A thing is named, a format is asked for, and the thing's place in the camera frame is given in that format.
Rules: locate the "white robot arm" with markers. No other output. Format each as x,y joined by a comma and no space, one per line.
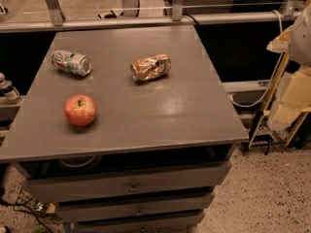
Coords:
300,38

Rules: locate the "green white soda can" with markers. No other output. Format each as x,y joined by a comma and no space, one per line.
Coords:
72,62

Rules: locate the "grey drawer cabinet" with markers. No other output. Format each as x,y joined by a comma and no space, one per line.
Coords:
182,118

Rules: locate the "red apple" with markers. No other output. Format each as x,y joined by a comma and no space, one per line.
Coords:
80,110

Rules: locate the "top grey drawer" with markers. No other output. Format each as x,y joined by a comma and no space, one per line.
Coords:
78,188

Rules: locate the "grey drawer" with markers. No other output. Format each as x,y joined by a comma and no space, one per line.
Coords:
197,200
78,188
141,223

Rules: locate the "middle grey drawer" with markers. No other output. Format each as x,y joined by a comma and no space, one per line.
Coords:
197,200

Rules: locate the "bottom grey drawer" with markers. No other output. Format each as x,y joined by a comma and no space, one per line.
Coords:
141,223

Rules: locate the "small bottle at left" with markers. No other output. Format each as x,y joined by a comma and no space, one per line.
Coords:
9,90

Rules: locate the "metal railing frame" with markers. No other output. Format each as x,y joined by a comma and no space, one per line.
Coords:
62,15

